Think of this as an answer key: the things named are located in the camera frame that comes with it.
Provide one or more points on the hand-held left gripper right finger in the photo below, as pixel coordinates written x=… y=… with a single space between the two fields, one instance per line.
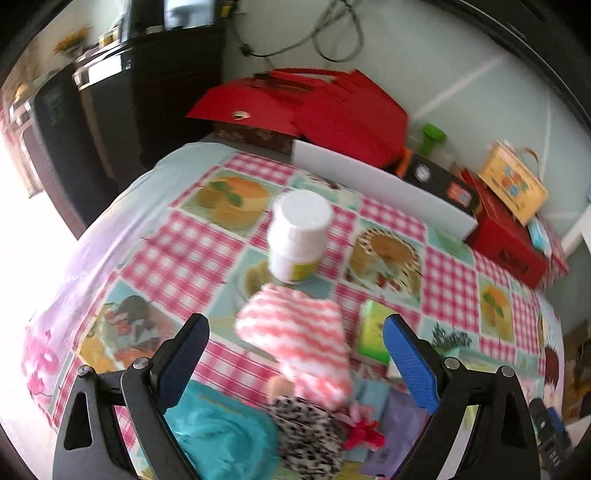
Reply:
x=411 y=364

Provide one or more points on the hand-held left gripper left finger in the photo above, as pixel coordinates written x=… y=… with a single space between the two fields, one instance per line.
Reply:
x=184 y=364

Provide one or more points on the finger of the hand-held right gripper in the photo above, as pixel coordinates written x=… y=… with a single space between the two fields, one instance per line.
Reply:
x=551 y=434

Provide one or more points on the red bow hair clip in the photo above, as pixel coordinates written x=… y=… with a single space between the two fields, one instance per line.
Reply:
x=364 y=431

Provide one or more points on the pink white striped fuzzy sock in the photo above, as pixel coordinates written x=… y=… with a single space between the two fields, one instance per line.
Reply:
x=300 y=332

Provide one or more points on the leopard print scrunchie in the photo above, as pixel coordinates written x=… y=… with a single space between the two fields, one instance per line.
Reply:
x=304 y=434

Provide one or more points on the green packet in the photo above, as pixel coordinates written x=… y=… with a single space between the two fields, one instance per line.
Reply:
x=371 y=330

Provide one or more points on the brown cardboard box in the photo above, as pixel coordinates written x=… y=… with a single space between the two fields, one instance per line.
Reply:
x=579 y=369

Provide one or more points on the purple packet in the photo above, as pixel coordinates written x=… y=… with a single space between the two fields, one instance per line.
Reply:
x=401 y=438

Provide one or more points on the teal plastic heart case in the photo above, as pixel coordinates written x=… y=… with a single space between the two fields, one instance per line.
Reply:
x=221 y=434

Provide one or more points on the red cardboard box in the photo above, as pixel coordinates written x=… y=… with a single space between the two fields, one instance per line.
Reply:
x=503 y=235

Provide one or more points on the white plastic bottle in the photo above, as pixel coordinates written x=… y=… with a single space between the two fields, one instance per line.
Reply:
x=298 y=230

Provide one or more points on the light blue packet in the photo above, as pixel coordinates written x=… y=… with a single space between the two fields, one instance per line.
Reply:
x=539 y=235

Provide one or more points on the white board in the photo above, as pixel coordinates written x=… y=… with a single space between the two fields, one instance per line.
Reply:
x=369 y=184

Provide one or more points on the black box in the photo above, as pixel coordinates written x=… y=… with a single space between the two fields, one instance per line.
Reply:
x=438 y=180

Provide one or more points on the yellow printed gift bag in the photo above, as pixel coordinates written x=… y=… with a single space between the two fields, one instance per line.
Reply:
x=512 y=184

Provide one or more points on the green capped bottle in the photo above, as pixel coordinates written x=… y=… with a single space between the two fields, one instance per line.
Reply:
x=431 y=138

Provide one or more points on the brown patterned box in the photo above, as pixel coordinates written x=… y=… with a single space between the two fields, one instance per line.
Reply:
x=249 y=134

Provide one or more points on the red gift bag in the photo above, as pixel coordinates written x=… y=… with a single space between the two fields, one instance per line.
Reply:
x=351 y=120

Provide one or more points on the flat red paper bag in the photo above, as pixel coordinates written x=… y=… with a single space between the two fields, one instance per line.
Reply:
x=249 y=101

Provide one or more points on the black cabinet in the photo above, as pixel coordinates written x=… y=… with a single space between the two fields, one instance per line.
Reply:
x=138 y=92

